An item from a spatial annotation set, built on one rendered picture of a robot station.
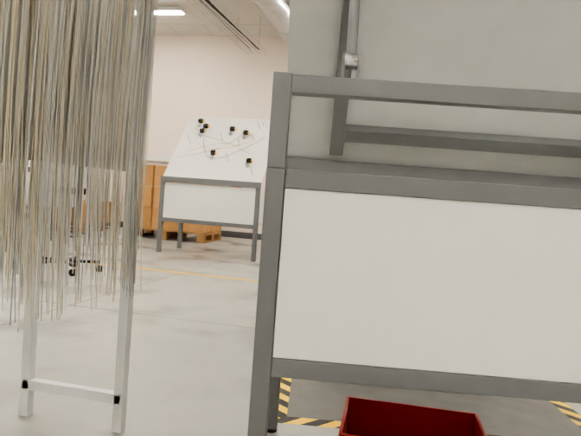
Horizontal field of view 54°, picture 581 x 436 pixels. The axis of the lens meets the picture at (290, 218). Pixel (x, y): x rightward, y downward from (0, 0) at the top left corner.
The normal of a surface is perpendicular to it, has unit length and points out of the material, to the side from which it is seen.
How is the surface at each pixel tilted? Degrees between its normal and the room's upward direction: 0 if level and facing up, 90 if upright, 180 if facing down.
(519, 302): 90
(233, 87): 90
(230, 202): 90
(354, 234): 90
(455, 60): 126
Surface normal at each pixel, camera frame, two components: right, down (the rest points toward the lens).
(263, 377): -0.04, 0.04
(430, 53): -0.08, 0.61
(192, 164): -0.14, -0.62
